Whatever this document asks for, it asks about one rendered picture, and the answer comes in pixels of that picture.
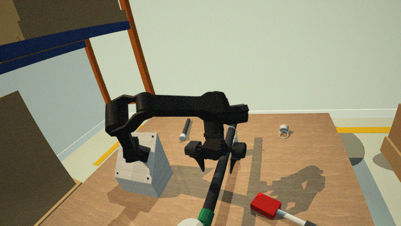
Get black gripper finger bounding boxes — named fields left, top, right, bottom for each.
left=189, top=151, right=205, bottom=172
left=230, top=157, right=240, bottom=174

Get green faceted cup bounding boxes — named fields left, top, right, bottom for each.
left=198, top=208, right=214, bottom=226

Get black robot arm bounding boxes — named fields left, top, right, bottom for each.
left=105, top=91, right=249, bottom=163

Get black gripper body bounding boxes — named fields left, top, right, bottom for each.
left=184, top=128, right=247, bottom=159

